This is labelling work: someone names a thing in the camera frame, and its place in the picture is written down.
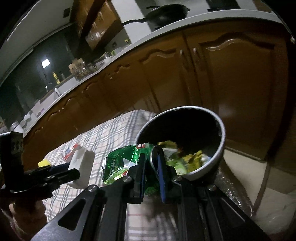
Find white ribbed plastic cup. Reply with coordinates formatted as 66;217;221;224
66;148;96;189

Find green snack bag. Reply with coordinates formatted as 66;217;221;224
101;143;163;195

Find dark window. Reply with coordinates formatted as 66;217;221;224
0;23;79;124

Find green crumpled wrapper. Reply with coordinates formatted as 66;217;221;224
157;140;210;175

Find black wok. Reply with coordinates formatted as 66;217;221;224
121;4;191;32

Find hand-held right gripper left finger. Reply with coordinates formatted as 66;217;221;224
30;153;149;241

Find wooden utensil holder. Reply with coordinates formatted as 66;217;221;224
68;58;88;80

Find person's left hand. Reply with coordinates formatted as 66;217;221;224
9;200;47;226

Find small red snack packet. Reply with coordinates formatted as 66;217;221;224
63;143;80;161

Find wooden base cabinets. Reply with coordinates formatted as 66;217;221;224
23;21;290;161

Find wooden wall cabinets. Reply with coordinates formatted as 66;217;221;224
71;0;125;51

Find white kitchen countertop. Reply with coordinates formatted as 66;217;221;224
20;10;285;136

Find white canister with metal lid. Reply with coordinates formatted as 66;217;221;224
9;121;22;132

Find black white-rimmed waste bin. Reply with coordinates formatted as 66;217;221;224
134;106;226;181

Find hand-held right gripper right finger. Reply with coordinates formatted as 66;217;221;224
151;146;271;241

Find plaid tablecloth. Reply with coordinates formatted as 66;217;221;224
42;109;181;241

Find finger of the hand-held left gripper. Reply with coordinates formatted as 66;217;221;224
44;168;81;186
24;162;72;178

